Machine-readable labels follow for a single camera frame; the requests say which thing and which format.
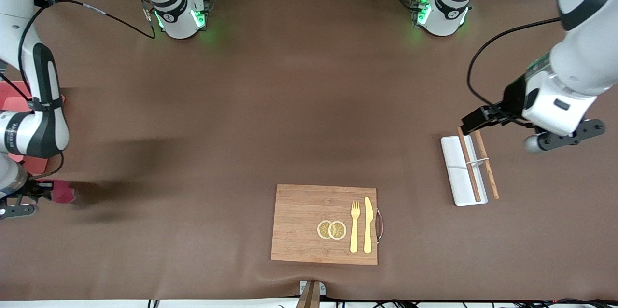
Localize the red and grey cloth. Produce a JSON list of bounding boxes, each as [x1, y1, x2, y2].
[[51, 180, 76, 204]]

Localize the brown wooden chopstick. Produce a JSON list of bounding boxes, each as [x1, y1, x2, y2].
[[473, 127, 500, 200], [456, 127, 482, 202]]

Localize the white rectangular tray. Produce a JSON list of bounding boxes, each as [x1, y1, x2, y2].
[[440, 135, 488, 207]]

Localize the pink plastic bin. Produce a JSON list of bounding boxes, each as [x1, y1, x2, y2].
[[0, 80, 66, 174]]

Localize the yellow knife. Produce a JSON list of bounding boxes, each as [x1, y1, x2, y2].
[[363, 196, 374, 254]]

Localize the yellow fork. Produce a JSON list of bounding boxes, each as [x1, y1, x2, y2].
[[350, 201, 361, 254]]

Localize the wooden cutting board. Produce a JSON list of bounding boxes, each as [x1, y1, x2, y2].
[[270, 184, 385, 266]]

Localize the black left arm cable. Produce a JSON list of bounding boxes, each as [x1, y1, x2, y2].
[[467, 17, 563, 115]]

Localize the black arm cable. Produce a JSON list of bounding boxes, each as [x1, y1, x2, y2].
[[467, 17, 563, 115], [17, 0, 157, 106]]

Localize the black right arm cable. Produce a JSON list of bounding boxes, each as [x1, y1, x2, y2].
[[17, 0, 157, 106]]

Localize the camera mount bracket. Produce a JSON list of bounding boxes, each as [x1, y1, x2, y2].
[[295, 280, 327, 308]]

